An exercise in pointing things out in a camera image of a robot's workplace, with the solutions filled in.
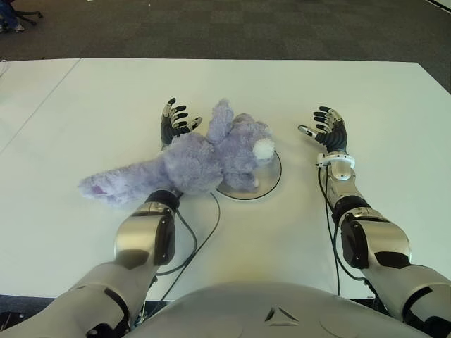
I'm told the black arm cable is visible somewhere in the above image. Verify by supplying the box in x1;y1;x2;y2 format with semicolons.
318;165;381;308
140;192;221;308

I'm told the purple plush bunny doll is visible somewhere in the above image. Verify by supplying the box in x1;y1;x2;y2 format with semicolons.
78;98;276;208

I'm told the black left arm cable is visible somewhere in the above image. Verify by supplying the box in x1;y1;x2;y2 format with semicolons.
140;192;221;308

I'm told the white plate with black rim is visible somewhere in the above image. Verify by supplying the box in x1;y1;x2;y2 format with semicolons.
216;151;283;202

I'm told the black office chair base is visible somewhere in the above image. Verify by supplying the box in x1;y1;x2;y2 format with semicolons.
16;8;44;25

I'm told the silver robot torso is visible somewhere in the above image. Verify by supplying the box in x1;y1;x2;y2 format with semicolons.
123;280;434;338

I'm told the person in jeans and sneakers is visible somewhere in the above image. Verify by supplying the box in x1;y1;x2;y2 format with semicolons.
0;0;25;34

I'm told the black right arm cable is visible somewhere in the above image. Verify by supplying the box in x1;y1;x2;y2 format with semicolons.
318;165;381;308

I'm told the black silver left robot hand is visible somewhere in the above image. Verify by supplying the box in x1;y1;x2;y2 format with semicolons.
160;97;204;151

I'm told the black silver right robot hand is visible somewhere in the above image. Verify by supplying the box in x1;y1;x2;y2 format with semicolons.
297;105;350;156

